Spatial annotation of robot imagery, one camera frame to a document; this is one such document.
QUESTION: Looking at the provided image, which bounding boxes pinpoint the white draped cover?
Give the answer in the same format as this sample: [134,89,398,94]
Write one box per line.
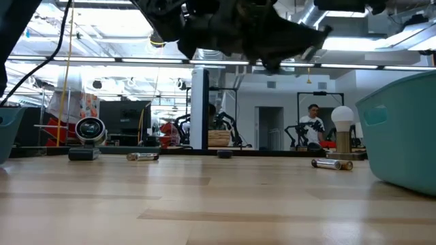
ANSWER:
[46,76,83,124]

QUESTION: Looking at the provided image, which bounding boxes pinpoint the white bulb lamp wooden base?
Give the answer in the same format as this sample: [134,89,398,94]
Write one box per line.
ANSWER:
[326,105,369,161]

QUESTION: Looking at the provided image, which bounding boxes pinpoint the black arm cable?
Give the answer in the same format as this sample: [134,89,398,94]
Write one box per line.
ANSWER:
[0,0,74,107]

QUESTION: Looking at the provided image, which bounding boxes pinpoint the red shelf rack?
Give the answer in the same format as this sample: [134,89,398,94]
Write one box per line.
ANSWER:
[44,117,80,148]

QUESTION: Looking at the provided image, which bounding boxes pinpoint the large teal plastic bin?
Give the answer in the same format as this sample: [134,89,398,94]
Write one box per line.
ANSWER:
[355,69,436,197]

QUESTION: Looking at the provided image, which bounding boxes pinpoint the round black gauge on stand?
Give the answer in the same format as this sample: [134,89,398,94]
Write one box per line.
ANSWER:
[67,117,107,161]

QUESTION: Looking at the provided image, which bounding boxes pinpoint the black monitor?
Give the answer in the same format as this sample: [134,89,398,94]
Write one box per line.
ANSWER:
[98,100,153,137]

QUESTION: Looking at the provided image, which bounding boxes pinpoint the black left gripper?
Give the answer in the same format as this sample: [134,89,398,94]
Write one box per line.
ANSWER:
[134,0,334,75]

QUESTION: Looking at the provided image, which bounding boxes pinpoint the yellow hanging cable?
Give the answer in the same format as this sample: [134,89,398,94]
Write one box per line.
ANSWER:
[55,0,75,147]

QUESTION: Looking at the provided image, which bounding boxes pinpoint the black rig frame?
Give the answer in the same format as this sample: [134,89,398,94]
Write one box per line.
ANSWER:
[296,91,345,150]

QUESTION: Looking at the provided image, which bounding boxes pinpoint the orange patterned poster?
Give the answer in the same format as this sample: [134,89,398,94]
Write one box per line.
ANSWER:
[80,93,100,119]

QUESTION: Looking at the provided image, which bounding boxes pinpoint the red cart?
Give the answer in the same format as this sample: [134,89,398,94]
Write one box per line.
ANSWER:
[159,121,181,148]

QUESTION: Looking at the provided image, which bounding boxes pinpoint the slim silver battery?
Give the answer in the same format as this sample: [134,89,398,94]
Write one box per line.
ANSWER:
[126,152,160,162]

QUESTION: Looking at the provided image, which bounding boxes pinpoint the silver metal stand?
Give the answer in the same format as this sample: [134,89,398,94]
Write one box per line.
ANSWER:
[33,86,73,147]

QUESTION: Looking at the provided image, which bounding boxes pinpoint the silver ribbed ceiling duct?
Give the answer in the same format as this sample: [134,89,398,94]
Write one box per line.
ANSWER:
[196,47,228,61]

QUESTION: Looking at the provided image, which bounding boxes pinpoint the white pillar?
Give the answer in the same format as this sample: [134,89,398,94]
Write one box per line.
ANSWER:
[189,67,211,150]

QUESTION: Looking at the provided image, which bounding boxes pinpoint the silver slanted ceiling duct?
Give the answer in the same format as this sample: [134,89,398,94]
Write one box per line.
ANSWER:
[285,0,328,33]

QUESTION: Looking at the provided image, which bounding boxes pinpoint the black ceiling spotlight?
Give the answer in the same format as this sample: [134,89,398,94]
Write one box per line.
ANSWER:
[149,32,167,48]

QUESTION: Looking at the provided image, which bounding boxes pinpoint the wicker basket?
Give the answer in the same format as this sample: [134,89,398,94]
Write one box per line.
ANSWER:
[208,129,233,148]

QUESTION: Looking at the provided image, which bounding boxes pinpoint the long ceiling light rail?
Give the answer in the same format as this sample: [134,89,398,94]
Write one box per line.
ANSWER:
[6,55,436,71]

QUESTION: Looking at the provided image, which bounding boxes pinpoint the person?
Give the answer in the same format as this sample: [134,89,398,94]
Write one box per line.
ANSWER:
[298,103,327,146]
[208,103,219,131]

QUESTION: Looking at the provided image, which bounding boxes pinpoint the black table edge rail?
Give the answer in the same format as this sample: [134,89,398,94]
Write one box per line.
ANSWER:
[8,145,369,161]

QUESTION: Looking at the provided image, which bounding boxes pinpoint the black background robot arms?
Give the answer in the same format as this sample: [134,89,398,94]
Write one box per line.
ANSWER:
[284,120,337,150]

